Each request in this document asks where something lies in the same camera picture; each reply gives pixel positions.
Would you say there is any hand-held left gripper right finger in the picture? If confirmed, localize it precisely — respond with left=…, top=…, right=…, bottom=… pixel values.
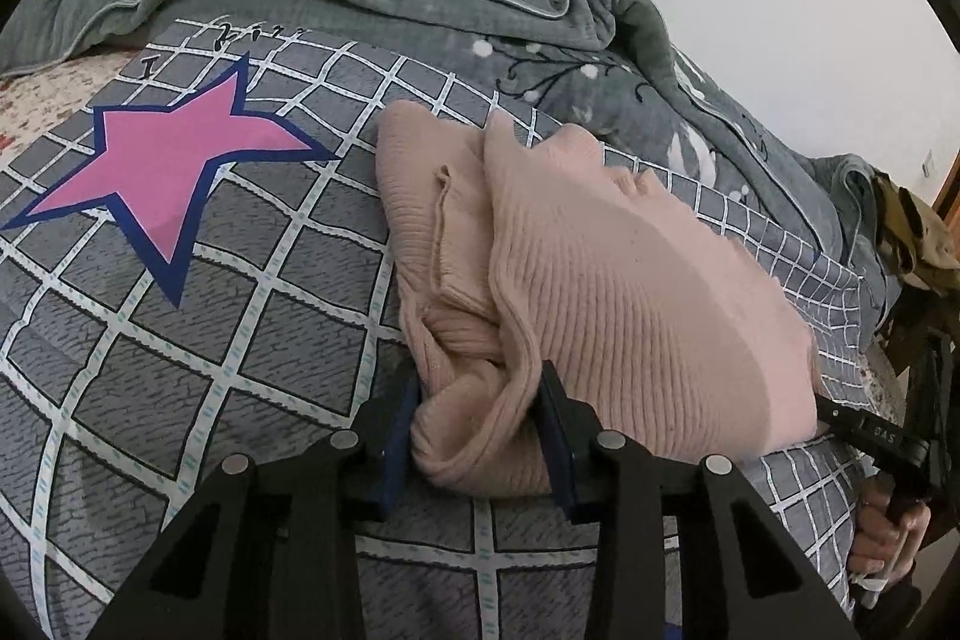
left=536, top=361, right=860, bottom=640

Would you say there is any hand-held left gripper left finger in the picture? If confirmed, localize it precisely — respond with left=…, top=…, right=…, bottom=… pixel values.
left=86, top=374, right=421, bottom=640

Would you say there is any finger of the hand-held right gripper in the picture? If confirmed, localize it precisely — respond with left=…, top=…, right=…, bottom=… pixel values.
left=816, top=396, right=863, bottom=442

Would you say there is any pink knit sweater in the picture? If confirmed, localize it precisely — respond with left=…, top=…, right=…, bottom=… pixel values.
left=375, top=100, right=822, bottom=498

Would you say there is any person's right forearm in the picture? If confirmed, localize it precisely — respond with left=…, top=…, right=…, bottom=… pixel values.
left=851, top=572, right=923, bottom=640

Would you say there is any person's right hand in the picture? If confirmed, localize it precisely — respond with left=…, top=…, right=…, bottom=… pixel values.
left=851, top=486, right=927, bottom=581

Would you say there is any grey checked star blanket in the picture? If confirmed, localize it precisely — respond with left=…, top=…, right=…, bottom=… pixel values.
left=0, top=14, right=886, bottom=640

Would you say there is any grey-green printed quilt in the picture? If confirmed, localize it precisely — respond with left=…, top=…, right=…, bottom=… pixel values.
left=0, top=0, right=901, bottom=326

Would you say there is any floral bed sheet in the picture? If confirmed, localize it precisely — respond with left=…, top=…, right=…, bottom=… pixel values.
left=0, top=51, right=113, bottom=161

